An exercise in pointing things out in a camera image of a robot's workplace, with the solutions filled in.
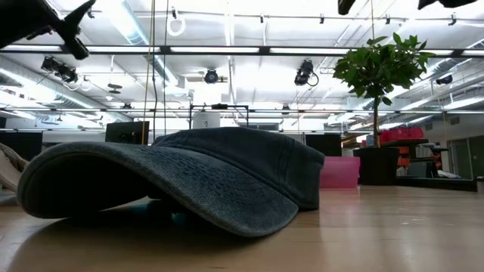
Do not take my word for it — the black screen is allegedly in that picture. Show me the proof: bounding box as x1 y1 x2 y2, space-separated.
305 133 343 157
0 130 44 162

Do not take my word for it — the black aluminium table frame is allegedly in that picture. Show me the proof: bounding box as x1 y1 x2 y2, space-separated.
395 175 479 193

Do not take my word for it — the red plastic bin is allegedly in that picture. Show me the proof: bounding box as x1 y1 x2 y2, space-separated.
319 156 361 189

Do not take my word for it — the black distant rig frame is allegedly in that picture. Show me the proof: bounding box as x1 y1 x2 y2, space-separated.
188 104 250 129

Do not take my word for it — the khaki baseball cap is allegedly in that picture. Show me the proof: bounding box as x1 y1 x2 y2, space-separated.
0 142 30 194

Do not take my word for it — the blue denim baseball cap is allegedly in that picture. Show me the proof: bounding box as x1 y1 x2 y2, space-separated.
17 126 326 238

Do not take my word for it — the green leafy plant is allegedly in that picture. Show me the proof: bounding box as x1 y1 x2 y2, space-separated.
332 32 436 149

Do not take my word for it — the red storage bins shelf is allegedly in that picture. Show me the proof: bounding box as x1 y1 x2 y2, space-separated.
379 127 424 144

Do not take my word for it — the black plant pot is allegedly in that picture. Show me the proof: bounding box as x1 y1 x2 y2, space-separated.
352 146 401 186

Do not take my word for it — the white box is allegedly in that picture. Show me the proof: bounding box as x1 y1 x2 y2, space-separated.
191 111 222 129

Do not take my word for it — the black monitor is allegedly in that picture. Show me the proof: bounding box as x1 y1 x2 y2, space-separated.
104 120 150 145

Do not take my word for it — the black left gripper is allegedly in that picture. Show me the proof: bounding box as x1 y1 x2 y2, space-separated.
0 0 97 60

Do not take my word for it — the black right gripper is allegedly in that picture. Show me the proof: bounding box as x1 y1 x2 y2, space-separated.
337 0 478 16

